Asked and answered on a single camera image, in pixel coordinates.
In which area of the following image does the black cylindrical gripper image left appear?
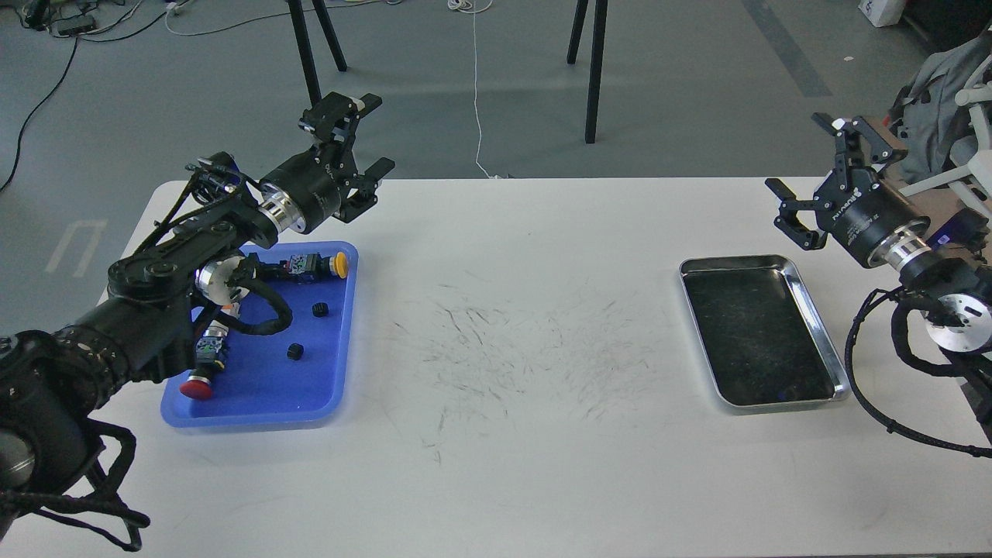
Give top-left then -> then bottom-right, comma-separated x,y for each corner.
259,92 -> 394,234

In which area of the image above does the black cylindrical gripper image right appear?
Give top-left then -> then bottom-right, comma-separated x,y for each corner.
765,112 -> 931,270

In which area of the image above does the silver metal tray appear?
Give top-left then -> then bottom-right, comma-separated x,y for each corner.
679,254 -> 849,414

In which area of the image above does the blue plastic tray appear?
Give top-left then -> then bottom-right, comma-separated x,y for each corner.
160,241 -> 359,428

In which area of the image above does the grey backpack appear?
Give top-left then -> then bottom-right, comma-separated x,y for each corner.
888,29 -> 991,184

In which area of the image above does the black tripod leg left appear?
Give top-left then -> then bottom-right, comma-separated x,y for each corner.
286,1 -> 350,106

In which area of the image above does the black tripod leg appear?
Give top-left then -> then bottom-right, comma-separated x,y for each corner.
566,0 -> 608,144
286,1 -> 350,106

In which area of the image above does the white box on floor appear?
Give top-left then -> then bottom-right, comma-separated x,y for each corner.
858,0 -> 908,28

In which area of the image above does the black tripod leg right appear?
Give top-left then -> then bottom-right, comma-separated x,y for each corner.
566,0 -> 608,144

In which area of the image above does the yellow push button switch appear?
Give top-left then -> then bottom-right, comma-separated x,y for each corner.
257,252 -> 350,284

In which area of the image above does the white cable on floor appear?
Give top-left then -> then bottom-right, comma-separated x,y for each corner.
447,0 -> 505,180

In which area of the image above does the red push button switch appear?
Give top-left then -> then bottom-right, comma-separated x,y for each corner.
178,321 -> 229,401

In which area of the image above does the black cable on floor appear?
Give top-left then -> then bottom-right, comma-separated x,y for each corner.
0,0 -> 167,193

